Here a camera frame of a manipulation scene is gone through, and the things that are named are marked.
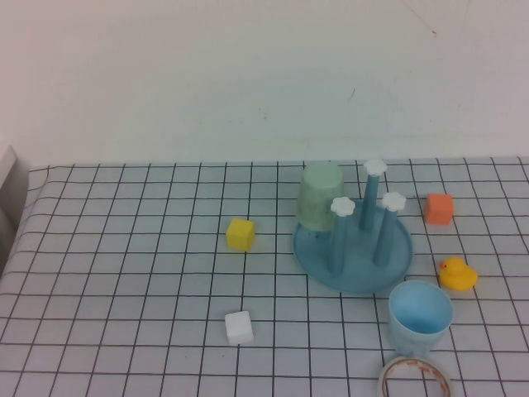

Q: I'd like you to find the light blue plastic cup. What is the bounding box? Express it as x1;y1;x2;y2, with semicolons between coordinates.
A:
387;279;455;359

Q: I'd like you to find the green plastic cup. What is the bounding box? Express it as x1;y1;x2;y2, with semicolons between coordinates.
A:
294;162;346;233

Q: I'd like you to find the blue cup stand with pegs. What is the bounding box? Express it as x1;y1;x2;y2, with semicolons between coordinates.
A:
292;159;414;295

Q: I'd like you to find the yellow cube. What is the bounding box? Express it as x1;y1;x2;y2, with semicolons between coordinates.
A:
225;218;255;252

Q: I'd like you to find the white cube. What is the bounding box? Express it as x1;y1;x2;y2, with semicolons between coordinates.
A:
224;310;254;346

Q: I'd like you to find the checkered grid tablecloth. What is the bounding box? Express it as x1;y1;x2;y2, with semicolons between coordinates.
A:
0;155;529;397

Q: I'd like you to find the orange cube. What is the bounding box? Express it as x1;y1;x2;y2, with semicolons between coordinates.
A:
422;193;455;226

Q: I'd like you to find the yellow rubber duck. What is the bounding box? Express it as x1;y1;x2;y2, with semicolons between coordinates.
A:
438;256;479;291

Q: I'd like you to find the clear tape roll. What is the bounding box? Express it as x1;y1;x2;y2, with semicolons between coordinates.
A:
379;355;455;397

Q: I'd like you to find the grey white side ledge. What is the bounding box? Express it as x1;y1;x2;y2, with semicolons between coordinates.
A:
0;144;31;274

